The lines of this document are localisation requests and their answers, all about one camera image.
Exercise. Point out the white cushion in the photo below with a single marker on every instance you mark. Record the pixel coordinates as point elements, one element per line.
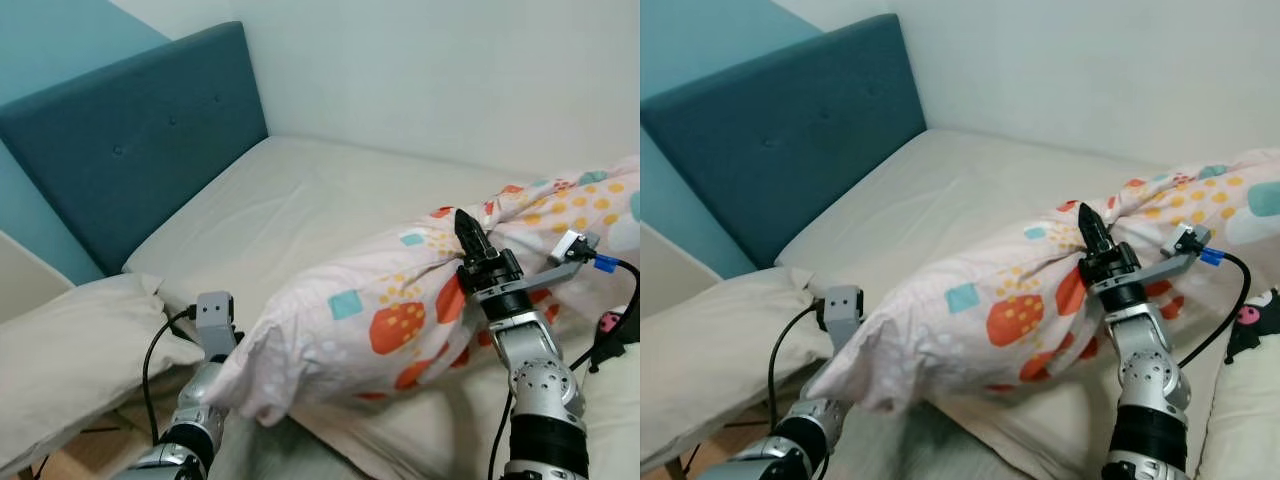
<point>1245,420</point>
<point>615,420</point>

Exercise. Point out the blue upholstered headboard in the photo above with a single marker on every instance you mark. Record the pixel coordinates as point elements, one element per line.
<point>130,150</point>
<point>780,140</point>

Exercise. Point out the bed mattress with beige sheet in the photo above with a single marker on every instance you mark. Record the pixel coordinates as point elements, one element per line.
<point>930,200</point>
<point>300,210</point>

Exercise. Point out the white bedside cabinet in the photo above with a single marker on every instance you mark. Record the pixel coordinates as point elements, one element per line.
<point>25,275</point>
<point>665,265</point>

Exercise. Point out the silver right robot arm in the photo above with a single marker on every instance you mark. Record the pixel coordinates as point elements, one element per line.
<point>1150,385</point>
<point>540,390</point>

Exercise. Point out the black plush toy pink face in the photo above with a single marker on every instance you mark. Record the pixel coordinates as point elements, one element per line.
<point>1252,320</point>
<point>612,335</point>

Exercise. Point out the plain beige pillow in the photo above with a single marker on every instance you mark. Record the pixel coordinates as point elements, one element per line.
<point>710,350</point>
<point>70,360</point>

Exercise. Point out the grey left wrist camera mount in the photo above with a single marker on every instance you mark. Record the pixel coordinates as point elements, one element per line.
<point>841,310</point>
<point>214,318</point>

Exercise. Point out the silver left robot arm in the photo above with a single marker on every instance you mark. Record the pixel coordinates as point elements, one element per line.
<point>800,440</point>
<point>190,425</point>

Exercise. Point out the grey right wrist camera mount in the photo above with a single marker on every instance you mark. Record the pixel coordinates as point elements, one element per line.
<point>1186,243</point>
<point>570,248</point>

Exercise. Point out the pink pillow with orange print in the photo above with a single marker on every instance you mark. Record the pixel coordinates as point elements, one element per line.
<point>960,320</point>
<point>340,330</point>

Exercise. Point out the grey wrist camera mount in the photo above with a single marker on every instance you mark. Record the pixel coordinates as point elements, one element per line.
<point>570,248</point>
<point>841,310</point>
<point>214,318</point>
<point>1186,243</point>

